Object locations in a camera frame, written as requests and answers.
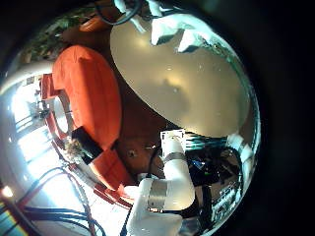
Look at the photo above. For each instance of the person with light hair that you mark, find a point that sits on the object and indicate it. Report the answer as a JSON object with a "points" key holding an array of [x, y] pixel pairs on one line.
{"points": [[74, 148]]}

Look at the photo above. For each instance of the orange chair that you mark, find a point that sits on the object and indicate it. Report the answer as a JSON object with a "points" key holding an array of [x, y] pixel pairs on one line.
{"points": [[93, 24]]}

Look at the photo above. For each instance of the green plant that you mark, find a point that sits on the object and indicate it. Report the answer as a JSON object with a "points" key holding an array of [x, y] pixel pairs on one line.
{"points": [[49, 36]]}

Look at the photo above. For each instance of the orange sofa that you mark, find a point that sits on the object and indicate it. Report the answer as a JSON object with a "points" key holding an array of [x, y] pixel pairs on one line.
{"points": [[88, 88]]}

